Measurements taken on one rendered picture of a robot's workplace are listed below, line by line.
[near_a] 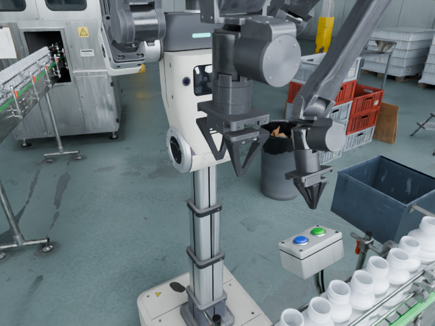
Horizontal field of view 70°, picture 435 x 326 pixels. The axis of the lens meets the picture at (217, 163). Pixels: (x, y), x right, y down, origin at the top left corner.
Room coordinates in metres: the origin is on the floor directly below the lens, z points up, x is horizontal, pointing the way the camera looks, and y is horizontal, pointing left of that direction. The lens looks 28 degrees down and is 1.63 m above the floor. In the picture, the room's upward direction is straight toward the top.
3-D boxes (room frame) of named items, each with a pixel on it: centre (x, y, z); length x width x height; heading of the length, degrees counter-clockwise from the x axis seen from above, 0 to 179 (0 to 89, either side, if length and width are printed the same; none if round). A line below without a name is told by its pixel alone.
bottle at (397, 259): (0.48, -0.38, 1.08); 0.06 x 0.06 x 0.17
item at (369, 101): (3.65, -1.63, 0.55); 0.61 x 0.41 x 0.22; 124
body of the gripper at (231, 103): (0.44, -0.02, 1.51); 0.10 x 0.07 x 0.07; 32
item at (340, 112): (3.20, -1.08, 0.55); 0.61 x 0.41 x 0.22; 129
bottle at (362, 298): (0.42, -0.28, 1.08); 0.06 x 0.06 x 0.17
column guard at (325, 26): (10.51, -3.34, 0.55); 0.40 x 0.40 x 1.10; 32
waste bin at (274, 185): (2.50, -0.59, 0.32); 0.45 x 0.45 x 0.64
